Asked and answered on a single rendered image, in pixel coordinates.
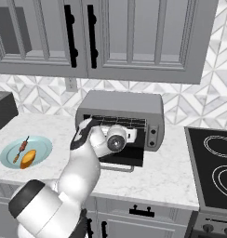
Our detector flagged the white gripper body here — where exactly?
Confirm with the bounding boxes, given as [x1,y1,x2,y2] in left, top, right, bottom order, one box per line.
[126,127,139,144]

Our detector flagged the dark toaster oven door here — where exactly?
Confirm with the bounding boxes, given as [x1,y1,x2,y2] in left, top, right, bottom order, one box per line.
[98,142,146,168]

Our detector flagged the grey toaster oven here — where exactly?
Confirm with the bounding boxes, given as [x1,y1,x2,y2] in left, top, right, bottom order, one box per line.
[75,90,166,152]

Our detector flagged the grey base cupboard door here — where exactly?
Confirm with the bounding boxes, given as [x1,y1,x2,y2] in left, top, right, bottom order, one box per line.
[96,216,188,238]
[85,213,98,238]

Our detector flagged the golden baguette bread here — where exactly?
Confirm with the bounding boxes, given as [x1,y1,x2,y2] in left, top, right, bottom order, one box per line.
[20,149,37,170]

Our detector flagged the kebab skewer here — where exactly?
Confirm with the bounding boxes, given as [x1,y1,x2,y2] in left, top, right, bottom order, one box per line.
[12,135,31,165]

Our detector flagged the grey oven front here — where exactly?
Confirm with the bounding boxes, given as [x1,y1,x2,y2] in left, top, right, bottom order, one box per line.
[184,209,227,238]

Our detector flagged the black hob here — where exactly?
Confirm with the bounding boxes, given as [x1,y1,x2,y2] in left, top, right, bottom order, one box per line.
[183,126,227,215]

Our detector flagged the grey drawer front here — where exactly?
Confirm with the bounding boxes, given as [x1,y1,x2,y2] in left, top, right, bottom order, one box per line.
[94,196,194,229]
[0,181,30,204]

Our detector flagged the light blue plate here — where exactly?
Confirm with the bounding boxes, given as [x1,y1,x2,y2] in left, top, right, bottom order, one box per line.
[0,135,54,170]

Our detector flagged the black box appliance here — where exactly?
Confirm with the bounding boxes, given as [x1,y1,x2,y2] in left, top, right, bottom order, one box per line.
[0,91,20,137]

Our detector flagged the toaster oven wire rack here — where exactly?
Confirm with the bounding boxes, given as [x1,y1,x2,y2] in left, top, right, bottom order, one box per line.
[84,114,148,130]

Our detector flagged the grey toaster oven door handle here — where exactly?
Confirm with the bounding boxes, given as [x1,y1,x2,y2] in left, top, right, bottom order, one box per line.
[100,162,136,173]

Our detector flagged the black drawer handle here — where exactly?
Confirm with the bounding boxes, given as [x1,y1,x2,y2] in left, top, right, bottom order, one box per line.
[128,205,155,218]

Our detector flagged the white wall socket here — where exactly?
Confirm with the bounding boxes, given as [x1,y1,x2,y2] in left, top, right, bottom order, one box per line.
[65,77,79,93]

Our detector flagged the grey wall cupboard door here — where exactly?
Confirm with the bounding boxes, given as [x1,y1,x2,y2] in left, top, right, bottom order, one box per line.
[87,0,220,86]
[0,0,89,79]

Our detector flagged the black base cupboard handle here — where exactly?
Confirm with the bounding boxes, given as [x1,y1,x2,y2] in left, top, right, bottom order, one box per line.
[86,218,94,238]
[100,220,109,238]

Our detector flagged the black wall cupboard handle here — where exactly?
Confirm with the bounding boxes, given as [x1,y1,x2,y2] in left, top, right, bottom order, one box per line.
[87,4,100,70]
[63,4,79,69]

